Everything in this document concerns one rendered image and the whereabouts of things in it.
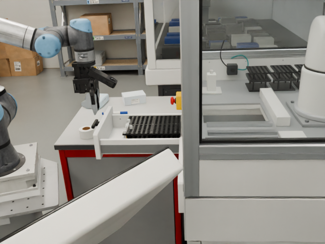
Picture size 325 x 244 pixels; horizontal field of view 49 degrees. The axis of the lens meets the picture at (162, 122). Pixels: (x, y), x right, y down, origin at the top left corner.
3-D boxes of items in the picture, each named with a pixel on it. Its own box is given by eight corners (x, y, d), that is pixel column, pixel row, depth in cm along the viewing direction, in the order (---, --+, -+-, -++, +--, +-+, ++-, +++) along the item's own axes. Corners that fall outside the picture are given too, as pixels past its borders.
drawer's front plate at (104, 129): (96, 160, 135) (92, 134, 131) (110, 128, 161) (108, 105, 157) (100, 160, 135) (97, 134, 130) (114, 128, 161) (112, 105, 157)
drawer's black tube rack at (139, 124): (123, 148, 139) (122, 133, 136) (130, 129, 155) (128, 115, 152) (180, 148, 137) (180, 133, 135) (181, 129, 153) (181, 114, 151)
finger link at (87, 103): (83, 114, 142) (81, 92, 139) (98, 114, 141) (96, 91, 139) (81, 117, 139) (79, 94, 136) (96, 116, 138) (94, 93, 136)
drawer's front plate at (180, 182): (178, 214, 104) (177, 182, 100) (180, 163, 130) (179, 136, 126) (184, 214, 104) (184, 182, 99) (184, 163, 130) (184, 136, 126)
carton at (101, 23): (81, 36, 516) (79, 16, 504) (87, 32, 544) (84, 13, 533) (109, 35, 512) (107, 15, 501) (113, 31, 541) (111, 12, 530)
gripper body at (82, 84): (79, 88, 143) (75, 59, 138) (100, 87, 143) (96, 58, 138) (74, 95, 136) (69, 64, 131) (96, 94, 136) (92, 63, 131)
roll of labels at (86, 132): (79, 134, 170) (77, 127, 169) (93, 131, 172) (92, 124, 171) (81, 140, 164) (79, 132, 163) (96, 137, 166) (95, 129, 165)
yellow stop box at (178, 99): (174, 110, 172) (174, 96, 169) (175, 104, 179) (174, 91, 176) (185, 110, 172) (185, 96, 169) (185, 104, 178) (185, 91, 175)
